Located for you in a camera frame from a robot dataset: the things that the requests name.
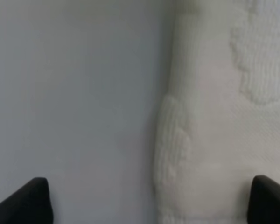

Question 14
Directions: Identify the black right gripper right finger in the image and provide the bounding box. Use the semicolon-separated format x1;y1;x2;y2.
247;175;280;224

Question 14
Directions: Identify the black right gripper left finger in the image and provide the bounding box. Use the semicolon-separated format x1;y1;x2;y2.
0;177;54;224

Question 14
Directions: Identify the cream white towel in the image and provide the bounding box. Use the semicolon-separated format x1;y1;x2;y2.
154;0;280;224

